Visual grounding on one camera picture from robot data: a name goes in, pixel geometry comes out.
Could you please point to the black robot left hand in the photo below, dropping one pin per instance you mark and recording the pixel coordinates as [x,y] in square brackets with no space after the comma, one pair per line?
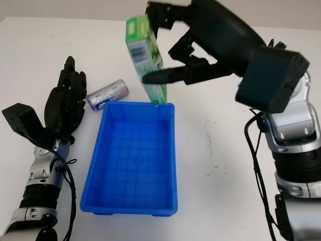
[62,108]

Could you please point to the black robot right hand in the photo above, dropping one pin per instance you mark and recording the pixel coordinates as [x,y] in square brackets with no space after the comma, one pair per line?
[220,37]

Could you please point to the green toothpaste box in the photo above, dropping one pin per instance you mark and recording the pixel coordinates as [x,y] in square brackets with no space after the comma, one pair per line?
[144,52]

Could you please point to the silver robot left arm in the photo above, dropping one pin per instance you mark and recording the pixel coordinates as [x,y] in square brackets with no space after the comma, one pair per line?
[37,180]

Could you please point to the blue plastic tray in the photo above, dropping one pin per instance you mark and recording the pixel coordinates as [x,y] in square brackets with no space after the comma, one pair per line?
[133,160]

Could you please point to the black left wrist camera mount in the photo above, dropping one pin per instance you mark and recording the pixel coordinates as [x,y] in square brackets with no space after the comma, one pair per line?
[20,118]

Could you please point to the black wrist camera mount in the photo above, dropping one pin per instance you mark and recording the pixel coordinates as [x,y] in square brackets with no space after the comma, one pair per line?
[20,118]
[273,77]

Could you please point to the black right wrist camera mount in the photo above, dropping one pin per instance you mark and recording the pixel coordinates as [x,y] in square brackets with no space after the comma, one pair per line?
[273,77]

